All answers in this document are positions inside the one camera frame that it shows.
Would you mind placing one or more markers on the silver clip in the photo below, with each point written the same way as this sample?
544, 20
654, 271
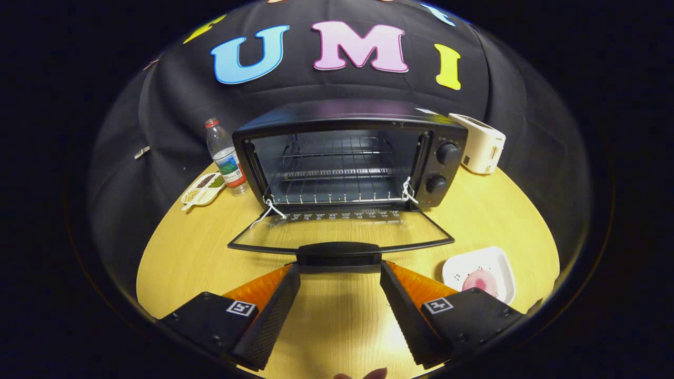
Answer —
141, 152

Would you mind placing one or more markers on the clear plastic water bottle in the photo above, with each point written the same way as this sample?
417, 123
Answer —
226, 158

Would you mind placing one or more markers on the black backdrop cloth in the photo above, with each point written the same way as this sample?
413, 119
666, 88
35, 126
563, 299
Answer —
158, 105

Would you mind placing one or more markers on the black toaster oven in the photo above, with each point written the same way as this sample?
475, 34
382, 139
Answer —
347, 118

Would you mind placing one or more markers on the pink round meat slice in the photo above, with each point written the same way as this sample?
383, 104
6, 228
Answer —
482, 283

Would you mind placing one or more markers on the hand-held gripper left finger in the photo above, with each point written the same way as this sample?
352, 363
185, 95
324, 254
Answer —
271, 316

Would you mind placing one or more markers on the white bread toaster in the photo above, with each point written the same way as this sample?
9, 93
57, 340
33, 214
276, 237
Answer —
482, 145

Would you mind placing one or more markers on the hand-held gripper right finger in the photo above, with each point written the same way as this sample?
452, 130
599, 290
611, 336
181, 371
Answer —
408, 316

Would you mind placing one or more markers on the white compartment snack tray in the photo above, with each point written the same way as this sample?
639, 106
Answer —
202, 190

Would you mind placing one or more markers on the white square plate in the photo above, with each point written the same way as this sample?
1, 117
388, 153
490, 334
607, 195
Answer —
463, 263

